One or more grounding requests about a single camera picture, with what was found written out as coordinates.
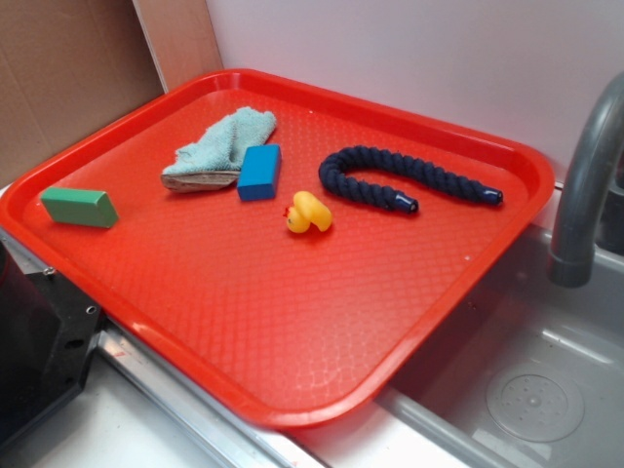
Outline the blue rectangular block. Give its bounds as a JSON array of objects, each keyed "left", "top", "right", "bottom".
[{"left": 237, "top": 144, "right": 282, "bottom": 202}]

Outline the red plastic tray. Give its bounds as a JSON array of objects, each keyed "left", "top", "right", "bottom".
[{"left": 1, "top": 70, "right": 555, "bottom": 429}]

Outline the yellow rubber duck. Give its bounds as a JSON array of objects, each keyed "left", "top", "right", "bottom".
[{"left": 284, "top": 191, "right": 333, "bottom": 234}]

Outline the grey faucet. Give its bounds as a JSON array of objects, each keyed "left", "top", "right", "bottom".
[{"left": 547, "top": 74, "right": 623, "bottom": 288}]

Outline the dark blue rope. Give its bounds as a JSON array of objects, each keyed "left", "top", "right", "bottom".
[{"left": 318, "top": 144, "right": 505, "bottom": 216}]

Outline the brown cardboard panel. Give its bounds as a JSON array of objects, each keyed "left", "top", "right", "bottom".
[{"left": 1, "top": 1, "right": 222, "bottom": 185}]

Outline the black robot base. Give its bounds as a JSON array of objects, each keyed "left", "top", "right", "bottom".
[{"left": 1, "top": 247, "right": 102, "bottom": 451}]

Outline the grey plastic sink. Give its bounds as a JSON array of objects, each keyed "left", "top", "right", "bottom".
[{"left": 378, "top": 206, "right": 623, "bottom": 467}]

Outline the green rectangular block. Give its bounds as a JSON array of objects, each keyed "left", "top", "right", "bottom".
[{"left": 40, "top": 187, "right": 119, "bottom": 228}]

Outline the light blue cloth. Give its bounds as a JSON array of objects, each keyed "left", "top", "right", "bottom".
[{"left": 161, "top": 106, "right": 277, "bottom": 193}]

